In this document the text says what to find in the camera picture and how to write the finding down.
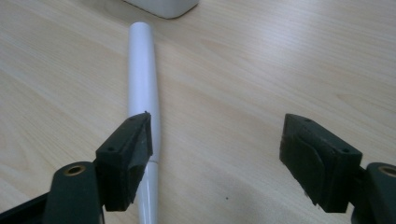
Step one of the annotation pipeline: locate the white box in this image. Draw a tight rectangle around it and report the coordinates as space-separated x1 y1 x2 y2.
122 0 201 20

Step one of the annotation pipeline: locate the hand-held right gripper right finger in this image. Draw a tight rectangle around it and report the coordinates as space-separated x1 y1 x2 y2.
278 113 396 224

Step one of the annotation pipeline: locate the white pen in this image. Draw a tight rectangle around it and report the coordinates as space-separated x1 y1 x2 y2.
127 21 162 224

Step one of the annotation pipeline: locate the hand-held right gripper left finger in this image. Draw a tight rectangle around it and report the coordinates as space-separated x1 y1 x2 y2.
42 111 154 224

